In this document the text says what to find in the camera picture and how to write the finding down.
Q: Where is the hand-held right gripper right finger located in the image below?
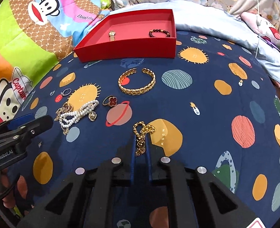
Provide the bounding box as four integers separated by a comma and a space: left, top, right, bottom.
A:
146, 136, 261, 228

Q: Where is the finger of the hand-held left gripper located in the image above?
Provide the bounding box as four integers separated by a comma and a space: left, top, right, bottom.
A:
0, 113, 34, 136
0, 115, 54, 153

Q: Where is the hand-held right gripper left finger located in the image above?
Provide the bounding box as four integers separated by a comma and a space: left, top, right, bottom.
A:
17, 135, 137, 228

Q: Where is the chunky gold chain bracelet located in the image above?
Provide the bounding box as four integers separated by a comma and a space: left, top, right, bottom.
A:
133, 122, 157, 157

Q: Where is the thin gold charm chain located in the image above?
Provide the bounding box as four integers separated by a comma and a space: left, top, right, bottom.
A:
54, 102, 98, 136

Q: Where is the white pearl bracelet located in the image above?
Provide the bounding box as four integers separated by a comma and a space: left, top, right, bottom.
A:
59, 100, 100, 128

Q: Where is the red clover gold ring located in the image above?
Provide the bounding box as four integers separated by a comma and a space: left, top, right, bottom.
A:
103, 95, 117, 107

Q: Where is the gold leaf cuff bracelet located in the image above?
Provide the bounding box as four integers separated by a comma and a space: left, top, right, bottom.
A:
118, 68, 156, 94

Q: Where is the red cardboard box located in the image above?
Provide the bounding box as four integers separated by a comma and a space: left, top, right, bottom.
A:
73, 9, 177, 63

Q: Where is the colourful monkey print quilt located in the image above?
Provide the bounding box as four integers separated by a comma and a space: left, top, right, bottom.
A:
0, 0, 112, 129

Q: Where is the white red-edged card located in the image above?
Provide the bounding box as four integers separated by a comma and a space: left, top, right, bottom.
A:
246, 217, 265, 228

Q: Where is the light blue blanket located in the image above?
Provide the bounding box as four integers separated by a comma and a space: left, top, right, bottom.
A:
108, 0, 280, 91

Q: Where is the purple flat item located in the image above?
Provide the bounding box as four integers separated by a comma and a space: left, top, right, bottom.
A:
263, 37, 280, 51

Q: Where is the pink cartoon pillow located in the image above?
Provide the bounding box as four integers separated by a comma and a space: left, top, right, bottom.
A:
240, 12, 280, 48

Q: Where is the dark bead bracelet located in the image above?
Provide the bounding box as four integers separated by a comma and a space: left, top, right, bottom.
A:
149, 29, 172, 39

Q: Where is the white cable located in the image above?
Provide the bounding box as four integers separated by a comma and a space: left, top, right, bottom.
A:
253, 0, 264, 59

